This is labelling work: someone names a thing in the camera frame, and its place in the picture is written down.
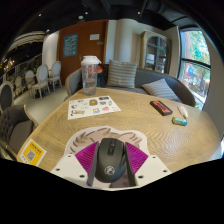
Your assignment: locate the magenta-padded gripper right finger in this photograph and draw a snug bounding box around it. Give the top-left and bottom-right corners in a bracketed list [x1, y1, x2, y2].
[124, 141, 172, 188]

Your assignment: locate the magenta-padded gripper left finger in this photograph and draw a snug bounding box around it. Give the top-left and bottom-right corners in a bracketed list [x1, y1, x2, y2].
[50, 140, 100, 187]

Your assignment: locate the black computer mouse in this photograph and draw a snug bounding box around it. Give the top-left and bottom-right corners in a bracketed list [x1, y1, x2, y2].
[94, 137, 128, 184]

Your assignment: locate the yellow square sticker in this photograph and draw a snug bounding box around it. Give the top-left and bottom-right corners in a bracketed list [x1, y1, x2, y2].
[17, 138, 48, 167]

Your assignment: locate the small green pack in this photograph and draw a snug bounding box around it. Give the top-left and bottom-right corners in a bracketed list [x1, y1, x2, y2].
[171, 116, 188, 127]

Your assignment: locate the black box with orange print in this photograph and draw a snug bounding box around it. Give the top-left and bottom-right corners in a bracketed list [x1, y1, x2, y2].
[149, 99, 174, 117]

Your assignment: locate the white sticker sheet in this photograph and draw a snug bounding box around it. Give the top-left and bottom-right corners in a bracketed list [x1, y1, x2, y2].
[67, 95, 122, 121]

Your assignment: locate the small clear-wrapped tube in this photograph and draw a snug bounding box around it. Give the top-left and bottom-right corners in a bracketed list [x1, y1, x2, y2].
[176, 103, 189, 119]

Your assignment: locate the grey tufted armchair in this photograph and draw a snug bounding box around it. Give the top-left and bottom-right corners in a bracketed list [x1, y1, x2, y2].
[0, 104, 39, 158]

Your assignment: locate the striped grey cushion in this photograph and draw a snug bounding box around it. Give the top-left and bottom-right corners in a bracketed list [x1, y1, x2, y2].
[141, 78, 183, 103]

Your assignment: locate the clear shaker bottle white lid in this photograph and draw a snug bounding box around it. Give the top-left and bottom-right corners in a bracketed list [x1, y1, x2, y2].
[80, 55, 102, 97]

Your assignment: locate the grey curved sofa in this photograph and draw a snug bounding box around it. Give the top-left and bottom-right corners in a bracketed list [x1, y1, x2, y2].
[64, 64, 197, 108]

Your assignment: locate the group of white chairs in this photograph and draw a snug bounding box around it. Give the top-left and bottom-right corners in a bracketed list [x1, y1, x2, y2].
[13, 60, 63, 99]

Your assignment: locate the black bag with orange top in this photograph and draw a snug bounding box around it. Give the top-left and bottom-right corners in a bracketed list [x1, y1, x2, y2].
[96, 63, 109, 88]

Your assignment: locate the striped square cushion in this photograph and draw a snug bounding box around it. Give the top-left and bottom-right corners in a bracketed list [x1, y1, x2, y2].
[105, 59, 138, 90]

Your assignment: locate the black-framed window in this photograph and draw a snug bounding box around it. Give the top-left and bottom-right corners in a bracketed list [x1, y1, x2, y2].
[178, 28, 212, 110]

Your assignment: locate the cabinet with arched glass door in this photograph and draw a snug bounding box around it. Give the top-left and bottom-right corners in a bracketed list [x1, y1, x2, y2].
[139, 29, 171, 75]

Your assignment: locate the brown wooden door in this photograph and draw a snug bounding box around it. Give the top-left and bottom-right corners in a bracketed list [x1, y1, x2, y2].
[57, 19, 109, 86]

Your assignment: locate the blue poster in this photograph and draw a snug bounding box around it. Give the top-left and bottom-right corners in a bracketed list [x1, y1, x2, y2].
[62, 32, 79, 58]

